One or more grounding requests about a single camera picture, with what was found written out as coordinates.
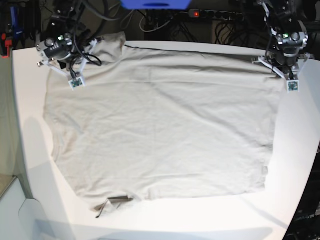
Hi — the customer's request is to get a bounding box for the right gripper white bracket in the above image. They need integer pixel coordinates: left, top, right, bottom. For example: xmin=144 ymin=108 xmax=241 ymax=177
xmin=36 ymin=36 xmax=99 ymax=89

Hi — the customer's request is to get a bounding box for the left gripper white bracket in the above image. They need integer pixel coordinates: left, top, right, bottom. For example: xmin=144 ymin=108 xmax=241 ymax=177
xmin=251 ymin=53 xmax=315 ymax=90

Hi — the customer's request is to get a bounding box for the beige t-shirt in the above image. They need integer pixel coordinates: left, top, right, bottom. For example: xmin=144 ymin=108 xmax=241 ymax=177
xmin=43 ymin=33 xmax=285 ymax=211

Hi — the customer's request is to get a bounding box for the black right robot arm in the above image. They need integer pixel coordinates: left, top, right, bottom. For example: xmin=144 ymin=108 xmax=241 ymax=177
xmin=35 ymin=0 xmax=102 ymax=89

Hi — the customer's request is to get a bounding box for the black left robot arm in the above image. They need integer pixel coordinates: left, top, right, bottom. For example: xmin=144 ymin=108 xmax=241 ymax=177
xmin=252 ymin=0 xmax=314 ymax=92

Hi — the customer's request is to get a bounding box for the red black tool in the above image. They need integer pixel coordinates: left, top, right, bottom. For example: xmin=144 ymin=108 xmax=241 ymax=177
xmin=0 ymin=32 xmax=13 ymax=58

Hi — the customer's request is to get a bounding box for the blue plastic box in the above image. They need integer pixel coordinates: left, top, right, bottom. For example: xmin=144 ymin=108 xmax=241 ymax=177
xmin=120 ymin=0 xmax=191 ymax=10

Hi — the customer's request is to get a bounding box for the black power strip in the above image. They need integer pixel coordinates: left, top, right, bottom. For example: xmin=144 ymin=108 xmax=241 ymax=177
xmin=188 ymin=9 xmax=244 ymax=21

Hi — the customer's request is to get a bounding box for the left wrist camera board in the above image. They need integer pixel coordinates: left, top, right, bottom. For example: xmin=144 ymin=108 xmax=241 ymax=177
xmin=286 ymin=80 xmax=300 ymax=93

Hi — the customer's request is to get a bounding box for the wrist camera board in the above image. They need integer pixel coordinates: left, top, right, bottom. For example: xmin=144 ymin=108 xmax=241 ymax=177
xmin=286 ymin=80 xmax=300 ymax=93
xmin=68 ymin=77 xmax=86 ymax=90

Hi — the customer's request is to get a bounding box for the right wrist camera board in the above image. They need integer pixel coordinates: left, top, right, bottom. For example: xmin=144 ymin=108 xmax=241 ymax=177
xmin=68 ymin=77 xmax=86 ymax=90

